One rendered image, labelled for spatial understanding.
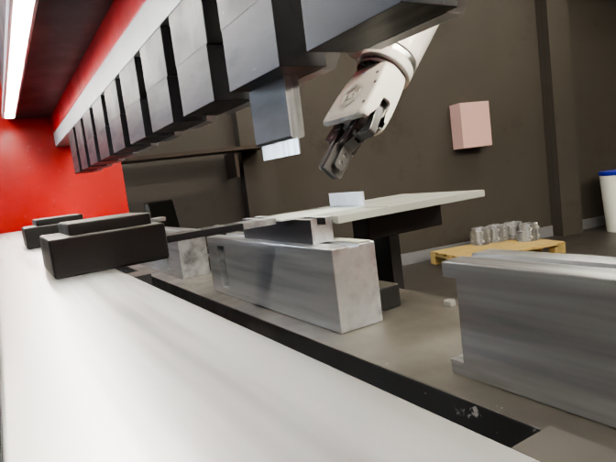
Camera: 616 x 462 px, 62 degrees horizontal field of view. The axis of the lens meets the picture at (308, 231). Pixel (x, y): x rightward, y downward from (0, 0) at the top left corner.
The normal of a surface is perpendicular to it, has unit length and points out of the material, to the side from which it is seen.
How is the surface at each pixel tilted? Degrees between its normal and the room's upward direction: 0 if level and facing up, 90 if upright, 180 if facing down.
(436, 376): 0
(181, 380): 0
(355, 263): 90
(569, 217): 90
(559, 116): 90
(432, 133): 90
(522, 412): 0
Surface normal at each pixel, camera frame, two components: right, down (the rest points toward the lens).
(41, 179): 0.51, 0.03
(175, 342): -0.12, -0.99
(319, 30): -0.85, 0.16
